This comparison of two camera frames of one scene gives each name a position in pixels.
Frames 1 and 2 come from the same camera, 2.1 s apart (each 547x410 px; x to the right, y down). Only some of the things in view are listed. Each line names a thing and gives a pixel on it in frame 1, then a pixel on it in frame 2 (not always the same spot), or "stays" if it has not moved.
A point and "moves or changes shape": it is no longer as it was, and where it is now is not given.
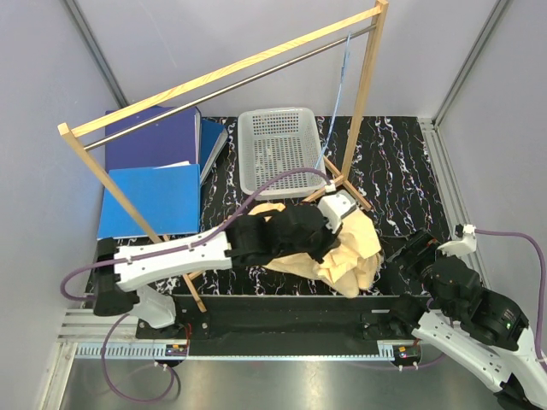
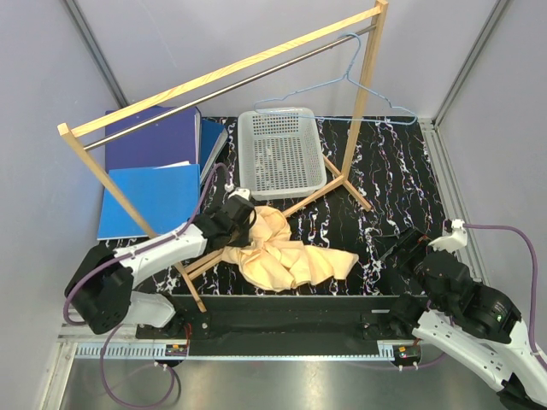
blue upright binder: x=213 y=135 stays
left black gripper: x=331 y=241 -> x=244 y=240
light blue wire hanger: x=342 y=77 moves or changes shape
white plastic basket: x=273 y=142 stays
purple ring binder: x=173 y=139 stays
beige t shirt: x=352 y=261 moves or changes shape
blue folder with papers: x=167 y=198 stays
